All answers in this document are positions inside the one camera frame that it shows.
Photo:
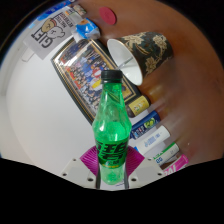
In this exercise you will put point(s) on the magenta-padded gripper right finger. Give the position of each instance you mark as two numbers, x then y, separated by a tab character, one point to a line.
140	168

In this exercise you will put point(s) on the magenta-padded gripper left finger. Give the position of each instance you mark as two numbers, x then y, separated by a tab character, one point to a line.
80	170

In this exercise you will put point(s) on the green plastic drink bottle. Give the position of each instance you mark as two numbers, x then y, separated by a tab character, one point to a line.
111	133

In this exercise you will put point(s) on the white green shuttlecock tube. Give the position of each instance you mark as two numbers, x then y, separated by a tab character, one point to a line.
166	154

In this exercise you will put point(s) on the white bottle with blue cap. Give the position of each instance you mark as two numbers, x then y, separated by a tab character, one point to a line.
154	139

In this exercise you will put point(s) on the blue pump bottle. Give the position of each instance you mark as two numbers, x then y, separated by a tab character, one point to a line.
146	124

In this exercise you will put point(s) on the amber pump bottle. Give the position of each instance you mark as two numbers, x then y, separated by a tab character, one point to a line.
138	106

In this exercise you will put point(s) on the framed group photo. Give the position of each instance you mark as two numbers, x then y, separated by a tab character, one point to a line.
80	66

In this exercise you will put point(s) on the white straw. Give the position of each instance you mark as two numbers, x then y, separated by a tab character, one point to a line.
127	61

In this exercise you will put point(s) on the floral patterned paper cup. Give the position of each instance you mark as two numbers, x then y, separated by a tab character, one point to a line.
150	50

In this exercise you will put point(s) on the white paper gift bag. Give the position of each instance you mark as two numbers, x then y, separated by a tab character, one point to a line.
46	35

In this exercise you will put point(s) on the blue tissue pack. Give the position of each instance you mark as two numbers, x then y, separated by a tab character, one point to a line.
87	30

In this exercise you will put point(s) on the flat round red coaster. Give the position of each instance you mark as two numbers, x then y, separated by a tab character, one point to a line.
107	15

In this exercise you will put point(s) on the puzzle cube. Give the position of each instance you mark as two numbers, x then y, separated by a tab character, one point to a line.
70	12

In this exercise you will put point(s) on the small floral box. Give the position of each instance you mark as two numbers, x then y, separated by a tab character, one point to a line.
79	10

